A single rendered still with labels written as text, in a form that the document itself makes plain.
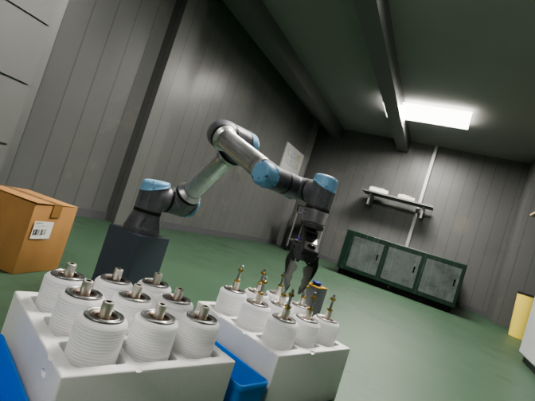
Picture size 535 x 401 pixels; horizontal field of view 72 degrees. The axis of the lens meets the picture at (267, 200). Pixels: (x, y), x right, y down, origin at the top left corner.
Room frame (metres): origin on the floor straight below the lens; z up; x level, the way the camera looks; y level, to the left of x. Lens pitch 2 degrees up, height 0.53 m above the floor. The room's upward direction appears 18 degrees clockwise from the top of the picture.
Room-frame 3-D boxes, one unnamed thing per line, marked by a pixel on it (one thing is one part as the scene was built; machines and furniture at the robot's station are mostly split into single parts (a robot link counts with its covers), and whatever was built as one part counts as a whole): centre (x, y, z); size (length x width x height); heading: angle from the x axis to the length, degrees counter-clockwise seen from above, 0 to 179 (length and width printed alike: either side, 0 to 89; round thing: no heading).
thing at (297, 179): (1.19, -0.07, 0.64); 0.11 x 0.11 x 0.08; 44
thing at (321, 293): (1.55, -0.30, 0.16); 0.07 x 0.07 x 0.31; 46
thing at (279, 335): (1.12, -0.15, 0.16); 0.10 x 0.10 x 0.18
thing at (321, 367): (1.29, -0.15, 0.09); 0.39 x 0.39 x 0.18; 46
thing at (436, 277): (6.07, -2.41, 0.35); 1.70 x 1.55 x 0.69; 65
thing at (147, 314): (0.81, 0.15, 0.25); 0.08 x 0.08 x 0.01
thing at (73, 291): (0.81, 0.31, 0.25); 0.08 x 0.08 x 0.01
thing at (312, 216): (1.13, -0.15, 0.57); 0.08 x 0.08 x 0.05
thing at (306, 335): (1.20, -0.24, 0.16); 0.10 x 0.10 x 0.18
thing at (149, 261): (1.59, 0.47, 0.15); 0.18 x 0.18 x 0.30; 65
